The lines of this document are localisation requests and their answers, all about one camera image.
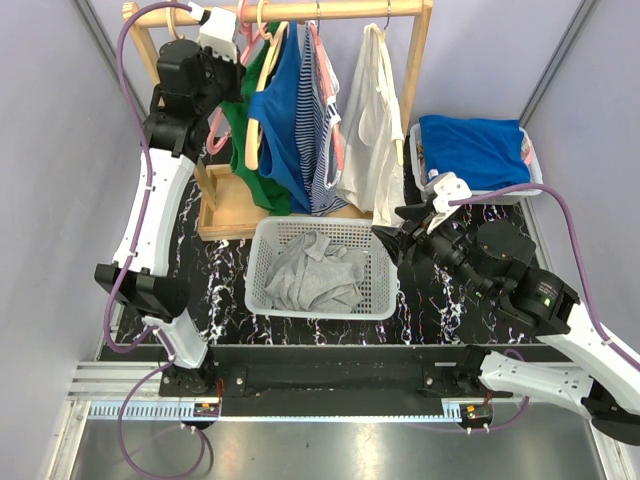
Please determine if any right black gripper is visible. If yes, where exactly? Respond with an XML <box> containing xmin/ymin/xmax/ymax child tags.
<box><xmin>370</xmin><ymin>200</ymin><xmax>493</xmax><ymax>299</ymax></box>

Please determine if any pink plastic hanger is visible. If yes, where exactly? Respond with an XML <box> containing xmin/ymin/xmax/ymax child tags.
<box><xmin>206</xmin><ymin>0</ymin><xmax>261</xmax><ymax>155</ymax></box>

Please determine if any green tank top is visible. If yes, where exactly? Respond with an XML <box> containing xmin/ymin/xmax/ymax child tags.
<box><xmin>220</xmin><ymin>41</ymin><xmax>291</xmax><ymax>216</ymax></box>

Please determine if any grey tank top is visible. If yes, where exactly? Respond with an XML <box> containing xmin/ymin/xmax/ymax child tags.
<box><xmin>265</xmin><ymin>230</ymin><xmax>367</xmax><ymax>314</ymax></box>

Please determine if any beige wooden hanger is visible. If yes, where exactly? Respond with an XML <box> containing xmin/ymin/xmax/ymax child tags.
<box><xmin>165</xmin><ymin>7</ymin><xmax>185</xmax><ymax>40</ymax></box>

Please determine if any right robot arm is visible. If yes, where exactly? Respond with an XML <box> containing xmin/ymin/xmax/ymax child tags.
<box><xmin>371</xmin><ymin>204</ymin><xmax>639</xmax><ymax>446</ymax></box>

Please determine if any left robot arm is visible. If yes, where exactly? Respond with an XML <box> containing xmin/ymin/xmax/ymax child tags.
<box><xmin>94</xmin><ymin>40</ymin><xmax>245</xmax><ymax>396</ymax></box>

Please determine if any white tank top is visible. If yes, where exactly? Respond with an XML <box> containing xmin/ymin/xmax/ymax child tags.
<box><xmin>336</xmin><ymin>24</ymin><xmax>405</xmax><ymax>227</ymax></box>

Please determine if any cream hanger under white top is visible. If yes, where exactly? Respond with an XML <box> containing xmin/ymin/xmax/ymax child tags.
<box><xmin>373</xmin><ymin>24</ymin><xmax>404</xmax><ymax>167</ymax></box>

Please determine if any cream wooden hanger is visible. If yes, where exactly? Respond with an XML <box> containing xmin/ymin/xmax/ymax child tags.
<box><xmin>245</xmin><ymin>21</ymin><xmax>288</xmax><ymax>171</ymax></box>

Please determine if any blue tank top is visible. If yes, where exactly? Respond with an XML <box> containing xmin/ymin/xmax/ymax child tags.
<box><xmin>249</xmin><ymin>23</ymin><xmax>311</xmax><ymax>214</ymax></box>

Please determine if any blue white striped top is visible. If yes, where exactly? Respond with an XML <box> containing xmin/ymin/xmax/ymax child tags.
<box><xmin>295</xmin><ymin>21</ymin><xmax>347</xmax><ymax>216</ymax></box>

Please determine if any pink hanger under striped top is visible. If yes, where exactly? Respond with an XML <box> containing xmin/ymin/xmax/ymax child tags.
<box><xmin>309</xmin><ymin>21</ymin><xmax>344</xmax><ymax>173</ymax></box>

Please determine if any white basket with clothes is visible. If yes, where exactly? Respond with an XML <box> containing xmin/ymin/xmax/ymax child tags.
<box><xmin>409</xmin><ymin>123</ymin><xmax>543</xmax><ymax>205</ymax></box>

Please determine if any blue folded cloth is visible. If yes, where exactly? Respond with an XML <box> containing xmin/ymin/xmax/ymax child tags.
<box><xmin>419</xmin><ymin>115</ymin><xmax>531</xmax><ymax>191</ymax></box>

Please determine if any white plastic basket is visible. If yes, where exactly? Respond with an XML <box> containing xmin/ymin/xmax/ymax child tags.
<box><xmin>245</xmin><ymin>216</ymin><xmax>398</xmax><ymax>321</ymax></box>

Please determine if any wooden clothes rack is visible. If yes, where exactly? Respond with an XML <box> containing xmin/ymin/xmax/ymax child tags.
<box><xmin>131</xmin><ymin>1</ymin><xmax>433</xmax><ymax>241</ymax></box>

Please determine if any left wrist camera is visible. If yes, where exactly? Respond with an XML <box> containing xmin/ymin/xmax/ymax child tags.
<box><xmin>198</xmin><ymin>7</ymin><xmax>239</xmax><ymax>64</ymax></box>

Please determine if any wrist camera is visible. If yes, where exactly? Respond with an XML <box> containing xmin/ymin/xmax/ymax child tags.
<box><xmin>198</xmin><ymin>7</ymin><xmax>239</xmax><ymax>64</ymax></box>
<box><xmin>426</xmin><ymin>172</ymin><xmax>472</xmax><ymax>234</ymax></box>

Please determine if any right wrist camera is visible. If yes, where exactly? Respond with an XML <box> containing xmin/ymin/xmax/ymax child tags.
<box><xmin>426</xmin><ymin>172</ymin><xmax>472</xmax><ymax>234</ymax></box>

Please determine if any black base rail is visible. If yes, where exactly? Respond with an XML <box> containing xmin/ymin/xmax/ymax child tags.
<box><xmin>159</xmin><ymin>345</ymin><xmax>489</xmax><ymax>422</ymax></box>

